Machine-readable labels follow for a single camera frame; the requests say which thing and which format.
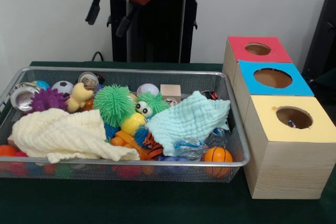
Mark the green fuzzy toy with eyes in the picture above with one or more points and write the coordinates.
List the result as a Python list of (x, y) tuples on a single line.
[(153, 103)]

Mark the wooden box with three holes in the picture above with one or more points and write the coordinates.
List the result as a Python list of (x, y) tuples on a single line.
[(288, 171)]

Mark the silver metal can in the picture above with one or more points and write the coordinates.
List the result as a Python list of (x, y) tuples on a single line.
[(22, 98)]

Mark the green spiky ball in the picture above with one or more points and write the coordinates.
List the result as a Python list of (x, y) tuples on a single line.
[(114, 107)]

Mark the yellow duck toy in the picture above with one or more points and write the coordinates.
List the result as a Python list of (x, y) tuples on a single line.
[(78, 96)]

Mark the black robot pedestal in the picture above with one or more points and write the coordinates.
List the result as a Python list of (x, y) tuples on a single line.
[(157, 30)]

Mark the black stand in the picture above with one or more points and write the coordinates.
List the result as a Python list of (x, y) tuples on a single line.
[(323, 37)]

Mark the metal mesh bin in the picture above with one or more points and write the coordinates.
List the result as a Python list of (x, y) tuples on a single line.
[(86, 172)]

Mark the cream waffle cloth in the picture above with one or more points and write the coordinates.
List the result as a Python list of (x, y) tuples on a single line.
[(65, 134)]

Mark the light blue waffle cloth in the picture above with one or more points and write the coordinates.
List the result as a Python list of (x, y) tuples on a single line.
[(189, 121)]

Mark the black white soccer ball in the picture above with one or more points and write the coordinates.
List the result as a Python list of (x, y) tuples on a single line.
[(62, 87)]

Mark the orange basketball toy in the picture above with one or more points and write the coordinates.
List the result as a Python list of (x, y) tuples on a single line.
[(218, 154)]

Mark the white baseball toy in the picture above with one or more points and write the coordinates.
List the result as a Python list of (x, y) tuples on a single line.
[(147, 89)]

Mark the small wooden cube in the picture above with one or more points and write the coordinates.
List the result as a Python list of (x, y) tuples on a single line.
[(170, 91)]

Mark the dark green tablecloth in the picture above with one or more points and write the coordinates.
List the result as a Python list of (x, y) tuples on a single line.
[(328, 82), (131, 203)]

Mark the purple spiky ball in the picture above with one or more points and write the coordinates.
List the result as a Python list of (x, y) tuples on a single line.
[(48, 100)]

